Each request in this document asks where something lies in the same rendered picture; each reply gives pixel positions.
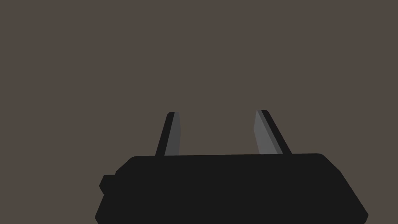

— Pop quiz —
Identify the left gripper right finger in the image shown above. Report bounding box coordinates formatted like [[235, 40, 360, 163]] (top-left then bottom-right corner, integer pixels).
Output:
[[253, 109, 293, 155]]

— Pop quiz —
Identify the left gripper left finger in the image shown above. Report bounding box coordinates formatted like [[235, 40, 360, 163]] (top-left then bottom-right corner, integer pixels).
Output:
[[155, 111, 182, 157]]

